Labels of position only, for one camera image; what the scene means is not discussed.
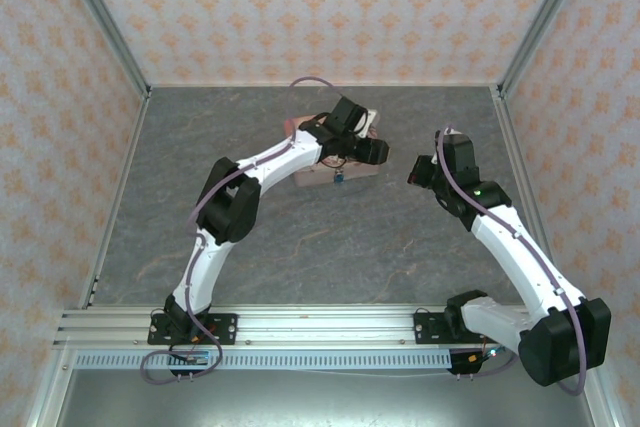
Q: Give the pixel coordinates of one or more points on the pink fairy picture box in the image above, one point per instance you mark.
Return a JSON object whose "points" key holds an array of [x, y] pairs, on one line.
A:
{"points": [[310, 178]]}

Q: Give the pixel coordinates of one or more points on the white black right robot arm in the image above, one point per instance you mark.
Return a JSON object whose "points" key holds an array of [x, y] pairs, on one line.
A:
{"points": [[510, 247]]}

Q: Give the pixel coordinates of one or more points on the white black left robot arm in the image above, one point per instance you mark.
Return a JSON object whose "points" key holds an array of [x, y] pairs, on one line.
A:
{"points": [[280, 157]]}

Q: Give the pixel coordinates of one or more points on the small blue padlock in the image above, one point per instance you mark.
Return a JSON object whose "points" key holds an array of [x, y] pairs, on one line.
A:
{"points": [[338, 178]]}

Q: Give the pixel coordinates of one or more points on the aluminium side rail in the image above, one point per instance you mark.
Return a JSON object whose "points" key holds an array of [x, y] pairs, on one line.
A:
{"points": [[515, 172], [117, 197]]}

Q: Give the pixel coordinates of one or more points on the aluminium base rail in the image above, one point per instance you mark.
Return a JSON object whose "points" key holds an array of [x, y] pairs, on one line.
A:
{"points": [[320, 329]]}

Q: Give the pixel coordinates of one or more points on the aluminium frame post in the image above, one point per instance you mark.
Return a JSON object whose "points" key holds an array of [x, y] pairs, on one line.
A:
{"points": [[107, 22], [542, 22]]}

